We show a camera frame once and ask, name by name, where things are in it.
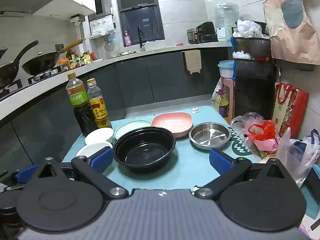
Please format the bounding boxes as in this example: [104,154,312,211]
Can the rice cooker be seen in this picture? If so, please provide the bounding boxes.
[187,28,200,44]

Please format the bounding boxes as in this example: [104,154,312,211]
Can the beige hanging bin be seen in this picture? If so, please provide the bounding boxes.
[182,50,202,75]

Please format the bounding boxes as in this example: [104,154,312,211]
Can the grey water heater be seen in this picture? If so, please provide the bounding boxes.
[94,0,112,15]

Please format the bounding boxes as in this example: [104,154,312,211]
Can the green round plate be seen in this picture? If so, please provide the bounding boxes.
[114,120,158,141]

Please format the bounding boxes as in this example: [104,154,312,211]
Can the dark kitchen cabinets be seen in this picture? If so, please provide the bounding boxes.
[0,47,234,160]

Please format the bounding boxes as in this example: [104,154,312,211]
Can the large white plastic bag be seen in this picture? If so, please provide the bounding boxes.
[232,19,264,38]

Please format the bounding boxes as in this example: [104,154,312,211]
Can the white round plate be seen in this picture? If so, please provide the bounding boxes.
[76,141,113,158]

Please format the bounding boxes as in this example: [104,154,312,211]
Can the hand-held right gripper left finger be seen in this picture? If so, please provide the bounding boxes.
[32,146,129,202]

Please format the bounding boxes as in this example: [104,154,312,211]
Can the stainless steel bowl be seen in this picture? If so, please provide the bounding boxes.
[189,122,232,151]

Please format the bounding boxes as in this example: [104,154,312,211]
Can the white wall rack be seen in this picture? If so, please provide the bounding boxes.
[89,14,114,39]

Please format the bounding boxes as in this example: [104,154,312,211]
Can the group of condiment bottles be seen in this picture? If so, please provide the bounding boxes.
[58,49,98,71]

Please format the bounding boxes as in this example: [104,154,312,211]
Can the black air fryer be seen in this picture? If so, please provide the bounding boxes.
[196,22,218,43]

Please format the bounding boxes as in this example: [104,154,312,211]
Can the black mesh cart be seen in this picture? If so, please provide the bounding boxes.
[231,22,278,120]

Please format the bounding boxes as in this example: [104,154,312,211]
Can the pink stool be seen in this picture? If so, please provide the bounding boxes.
[220,77,237,124]

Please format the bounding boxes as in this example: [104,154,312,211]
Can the oil bottle yellow label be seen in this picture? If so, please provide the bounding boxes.
[86,78,112,129]

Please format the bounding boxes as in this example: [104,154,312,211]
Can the black faucet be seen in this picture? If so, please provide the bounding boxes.
[137,26,146,52]

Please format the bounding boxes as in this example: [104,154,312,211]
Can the small white plastic bag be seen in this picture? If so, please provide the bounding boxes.
[232,51,252,60]

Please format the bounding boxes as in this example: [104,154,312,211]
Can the light blue table cloth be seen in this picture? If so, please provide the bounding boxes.
[61,105,262,193]

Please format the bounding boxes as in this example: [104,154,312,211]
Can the pink square plate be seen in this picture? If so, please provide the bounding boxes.
[150,112,194,138]

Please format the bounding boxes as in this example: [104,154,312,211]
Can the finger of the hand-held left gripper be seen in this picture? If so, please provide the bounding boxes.
[4,183,28,193]
[14,164,40,184]

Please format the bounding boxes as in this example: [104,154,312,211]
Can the white water dispenser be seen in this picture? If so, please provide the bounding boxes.
[216,26,234,42]

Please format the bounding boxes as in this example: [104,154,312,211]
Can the translucent white plastic bag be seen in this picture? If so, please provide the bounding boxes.
[276,127,320,188]

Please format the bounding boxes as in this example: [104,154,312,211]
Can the large yellow oil bottle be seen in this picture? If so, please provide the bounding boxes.
[213,89,230,123]

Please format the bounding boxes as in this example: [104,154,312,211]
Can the black wok wooden handle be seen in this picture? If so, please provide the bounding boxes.
[22,39,87,76]

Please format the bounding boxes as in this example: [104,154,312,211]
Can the blue lidded container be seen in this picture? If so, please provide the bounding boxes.
[217,60,235,78]

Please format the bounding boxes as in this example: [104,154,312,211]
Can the patterned plastic bag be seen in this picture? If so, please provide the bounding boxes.
[212,77,223,100]

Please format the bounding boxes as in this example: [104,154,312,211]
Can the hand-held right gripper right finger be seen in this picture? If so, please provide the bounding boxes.
[194,148,288,202]

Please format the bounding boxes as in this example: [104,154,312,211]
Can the dark framed window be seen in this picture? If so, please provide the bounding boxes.
[114,0,165,47]

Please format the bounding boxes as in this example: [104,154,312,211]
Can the white kitchen countertop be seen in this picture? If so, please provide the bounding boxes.
[0,41,233,120]

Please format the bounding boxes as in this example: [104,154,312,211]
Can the red gift bag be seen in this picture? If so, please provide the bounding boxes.
[271,82,310,139]

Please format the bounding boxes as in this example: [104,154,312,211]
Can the black plastic bowl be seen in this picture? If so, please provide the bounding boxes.
[113,127,176,173]

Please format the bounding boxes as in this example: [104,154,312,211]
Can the beige patterned apron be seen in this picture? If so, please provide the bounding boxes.
[263,0,320,67]

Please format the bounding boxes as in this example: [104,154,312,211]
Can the black frying pan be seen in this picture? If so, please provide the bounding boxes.
[0,40,39,88]

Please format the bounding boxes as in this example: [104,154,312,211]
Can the small white bowl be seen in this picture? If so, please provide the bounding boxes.
[84,127,114,145]

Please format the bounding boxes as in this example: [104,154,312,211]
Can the dark sauce bottle green label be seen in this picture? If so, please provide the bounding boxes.
[66,72,98,137]

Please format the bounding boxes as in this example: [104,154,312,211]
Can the red plastic bag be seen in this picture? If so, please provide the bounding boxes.
[247,120,277,142]

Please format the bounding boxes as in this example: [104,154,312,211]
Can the green zigzag coaster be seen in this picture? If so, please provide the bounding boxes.
[226,126,258,159]

